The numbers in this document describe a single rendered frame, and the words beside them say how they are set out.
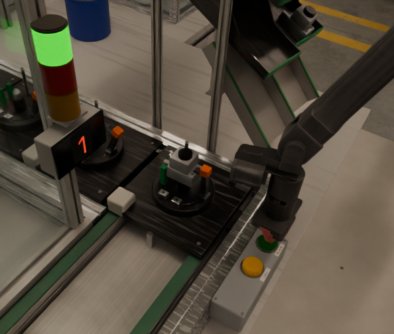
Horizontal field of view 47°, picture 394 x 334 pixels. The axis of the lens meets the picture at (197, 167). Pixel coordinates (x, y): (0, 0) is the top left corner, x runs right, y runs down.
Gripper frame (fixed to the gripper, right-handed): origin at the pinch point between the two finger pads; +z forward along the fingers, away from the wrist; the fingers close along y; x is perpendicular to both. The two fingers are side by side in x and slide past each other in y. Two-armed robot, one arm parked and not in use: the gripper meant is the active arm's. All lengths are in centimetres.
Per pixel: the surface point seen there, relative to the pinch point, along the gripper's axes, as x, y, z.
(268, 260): 1.9, 3.7, 1.6
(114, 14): -104, -78, 13
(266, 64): -16.6, -25.5, -22.2
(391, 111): 7, -217, 98
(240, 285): -0.2, 12.1, 1.6
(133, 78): -69, -45, 12
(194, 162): -19.7, -1.4, -9.6
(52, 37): -32, 19, -43
